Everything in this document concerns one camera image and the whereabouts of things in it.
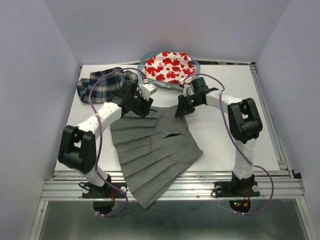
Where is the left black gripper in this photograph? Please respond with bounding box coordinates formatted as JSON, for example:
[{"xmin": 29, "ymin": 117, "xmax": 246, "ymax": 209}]
[{"xmin": 130, "ymin": 89, "xmax": 154, "ymax": 118}]

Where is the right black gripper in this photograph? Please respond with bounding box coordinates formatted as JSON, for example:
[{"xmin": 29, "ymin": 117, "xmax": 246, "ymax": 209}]
[{"xmin": 174, "ymin": 94, "xmax": 202, "ymax": 117}]

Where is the navy plaid skirt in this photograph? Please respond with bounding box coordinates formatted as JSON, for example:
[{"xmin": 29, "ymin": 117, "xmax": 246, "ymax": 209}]
[{"xmin": 76, "ymin": 67, "xmax": 138, "ymax": 104}]

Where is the grey skirt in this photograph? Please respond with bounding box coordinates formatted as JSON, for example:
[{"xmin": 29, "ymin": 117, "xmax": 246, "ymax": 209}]
[{"xmin": 110, "ymin": 105, "xmax": 203, "ymax": 209}]

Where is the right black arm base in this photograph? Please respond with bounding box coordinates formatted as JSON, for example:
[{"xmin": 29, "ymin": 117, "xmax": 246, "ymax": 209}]
[{"xmin": 211, "ymin": 178, "xmax": 260, "ymax": 214}]

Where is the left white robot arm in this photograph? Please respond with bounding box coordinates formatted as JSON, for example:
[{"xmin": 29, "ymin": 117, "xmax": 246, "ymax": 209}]
[{"xmin": 58, "ymin": 80, "xmax": 157, "ymax": 197}]

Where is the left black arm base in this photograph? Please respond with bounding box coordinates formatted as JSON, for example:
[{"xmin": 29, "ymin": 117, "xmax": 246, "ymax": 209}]
[{"xmin": 78, "ymin": 182, "xmax": 125, "ymax": 217}]

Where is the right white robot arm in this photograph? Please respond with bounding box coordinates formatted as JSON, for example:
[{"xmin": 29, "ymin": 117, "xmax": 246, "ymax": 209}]
[{"xmin": 175, "ymin": 77, "xmax": 263, "ymax": 195}]

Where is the teal laundry basket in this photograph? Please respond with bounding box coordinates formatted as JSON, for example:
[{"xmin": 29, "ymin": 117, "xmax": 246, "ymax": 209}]
[{"xmin": 137, "ymin": 51, "xmax": 202, "ymax": 91}]

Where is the red floral white skirt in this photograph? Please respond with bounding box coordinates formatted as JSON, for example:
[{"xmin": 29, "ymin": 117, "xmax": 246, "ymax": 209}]
[{"xmin": 140, "ymin": 51, "xmax": 200, "ymax": 85}]

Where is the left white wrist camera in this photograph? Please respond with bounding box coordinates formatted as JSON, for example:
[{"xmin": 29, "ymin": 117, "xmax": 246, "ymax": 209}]
[{"xmin": 140, "ymin": 83, "xmax": 157, "ymax": 100}]

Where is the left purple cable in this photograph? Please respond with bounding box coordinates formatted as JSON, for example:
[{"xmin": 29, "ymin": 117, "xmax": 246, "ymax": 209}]
[{"xmin": 88, "ymin": 67, "xmax": 148, "ymax": 218}]

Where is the aluminium frame rail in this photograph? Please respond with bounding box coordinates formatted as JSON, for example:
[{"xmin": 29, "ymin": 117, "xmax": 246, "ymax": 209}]
[{"xmin": 40, "ymin": 170, "xmax": 305, "ymax": 202}]

